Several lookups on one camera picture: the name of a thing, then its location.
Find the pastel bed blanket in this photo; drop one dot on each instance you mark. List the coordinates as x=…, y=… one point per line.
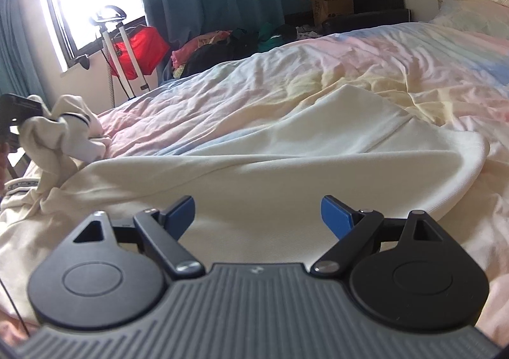
x=318, y=64

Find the black armchair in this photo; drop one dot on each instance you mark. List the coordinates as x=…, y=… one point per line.
x=377, y=5

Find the cardboard box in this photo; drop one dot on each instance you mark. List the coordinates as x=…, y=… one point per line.
x=332, y=9

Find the red bag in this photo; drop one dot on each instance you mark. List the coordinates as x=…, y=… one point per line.
x=143, y=48

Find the dark clothes pile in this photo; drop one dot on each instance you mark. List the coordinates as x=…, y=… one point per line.
x=222, y=50

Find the cream hoodie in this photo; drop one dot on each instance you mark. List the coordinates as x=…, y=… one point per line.
x=278, y=168

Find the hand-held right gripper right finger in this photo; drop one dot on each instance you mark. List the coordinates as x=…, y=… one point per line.
x=336, y=217

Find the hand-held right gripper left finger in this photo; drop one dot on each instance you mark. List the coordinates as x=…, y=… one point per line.
x=182, y=219

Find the green cloth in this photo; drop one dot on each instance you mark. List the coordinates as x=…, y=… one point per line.
x=274, y=38

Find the pastel pillow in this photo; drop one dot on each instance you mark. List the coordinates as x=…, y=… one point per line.
x=473, y=21

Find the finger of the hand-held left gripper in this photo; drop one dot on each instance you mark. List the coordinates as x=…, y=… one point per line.
x=30, y=108

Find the pink clothes pile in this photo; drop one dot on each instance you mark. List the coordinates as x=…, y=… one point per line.
x=191, y=52

